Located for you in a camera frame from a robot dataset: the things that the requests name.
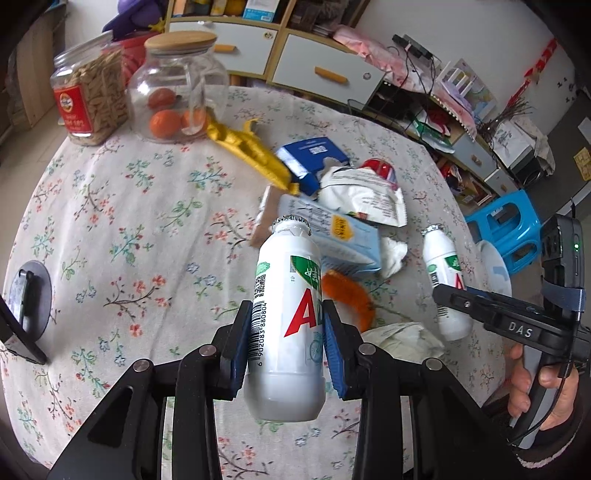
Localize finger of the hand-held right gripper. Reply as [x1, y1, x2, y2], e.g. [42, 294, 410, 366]
[433, 284, 503, 328]

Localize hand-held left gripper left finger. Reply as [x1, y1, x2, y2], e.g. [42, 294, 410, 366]
[46, 300, 254, 480]

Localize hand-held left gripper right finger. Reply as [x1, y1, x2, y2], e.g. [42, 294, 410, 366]
[322, 299, 532, 480]

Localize white plastic bin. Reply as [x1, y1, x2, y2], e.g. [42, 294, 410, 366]
[475, 240, 513, 298]

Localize white milk drink bottle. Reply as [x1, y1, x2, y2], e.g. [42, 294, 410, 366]
[421, 224, 474, 341]
[243, 217, 326, 422]

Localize yellow snack wrapper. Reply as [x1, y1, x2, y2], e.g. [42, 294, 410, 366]
[205, 119, 301, 195]

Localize person's right forearm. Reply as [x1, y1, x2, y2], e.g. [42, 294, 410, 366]
[480, 397, 591, 468]

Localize person's right hand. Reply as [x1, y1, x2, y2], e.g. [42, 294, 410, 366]
[505, 344, 581, 433]

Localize orange peel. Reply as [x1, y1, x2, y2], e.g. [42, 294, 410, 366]
[321, 271, 376, 330]

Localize crumpled white paper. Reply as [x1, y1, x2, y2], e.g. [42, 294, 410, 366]
[360, 322, 446, 365]

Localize crumpled white tissue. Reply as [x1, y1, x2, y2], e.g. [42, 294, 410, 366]
[379, 236, 409, 278]

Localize blue plastic stool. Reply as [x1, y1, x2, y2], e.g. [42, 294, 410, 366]
[464, 189, 542, 266]

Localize light blue tissue packet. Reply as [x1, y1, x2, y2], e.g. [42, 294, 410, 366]
[277, 194, 384, 278]

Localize brown cardboard piece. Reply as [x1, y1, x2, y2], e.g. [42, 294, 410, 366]
[249, 185, 283, 247]

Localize white snack packet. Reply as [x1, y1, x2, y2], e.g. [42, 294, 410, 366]
[318, 166, 407, 227]

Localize red round lid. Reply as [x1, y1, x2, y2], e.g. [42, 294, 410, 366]
[358, 158, 398, 185]

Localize white appliance under cloth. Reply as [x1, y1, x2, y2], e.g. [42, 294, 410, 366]
[489, 115, 555, 185]

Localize green and white package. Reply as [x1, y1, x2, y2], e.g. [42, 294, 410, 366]
[413, 117, 455, 153]

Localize dry twigs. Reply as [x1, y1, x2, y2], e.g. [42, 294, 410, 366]
[480, 99, 534, 139]

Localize grey fridge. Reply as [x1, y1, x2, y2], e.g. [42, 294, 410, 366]
[545, 78, 591, 222]

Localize blue cardboard box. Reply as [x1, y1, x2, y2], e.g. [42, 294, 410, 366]
[276, 137, 350, 195]

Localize round black phone stand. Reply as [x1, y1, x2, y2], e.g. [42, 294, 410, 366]
[2, 261, 52, 335]

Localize black phone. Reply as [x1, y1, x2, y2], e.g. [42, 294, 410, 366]
[0, 295, 48, 365]

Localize white toy rack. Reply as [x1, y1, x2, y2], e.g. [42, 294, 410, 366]
[441, 59, 476, 93]

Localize black power strip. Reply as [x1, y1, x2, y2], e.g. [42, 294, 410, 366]
[392, 33, 435, 58]

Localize pink cloth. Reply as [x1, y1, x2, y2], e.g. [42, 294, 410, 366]
[332, 25, 478, 139]

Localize wide grey drawer with sticker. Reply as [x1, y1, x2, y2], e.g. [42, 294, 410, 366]
[272, 32, 386, 104]

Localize glass jar with wooden lid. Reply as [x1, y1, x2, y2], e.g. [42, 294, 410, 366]
[127, 31, 229, 145]

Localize biscuit jar with red label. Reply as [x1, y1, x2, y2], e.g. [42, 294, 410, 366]
[50, 34, 130, 147]

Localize small grey drawer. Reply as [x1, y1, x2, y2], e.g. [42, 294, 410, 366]
[203, 21, 280, 77]

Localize purple plush toy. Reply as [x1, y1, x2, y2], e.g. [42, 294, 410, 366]
[102, 0, 169, 40]

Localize red wall decoration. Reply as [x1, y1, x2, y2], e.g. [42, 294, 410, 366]
[517, 39, 559, 97]

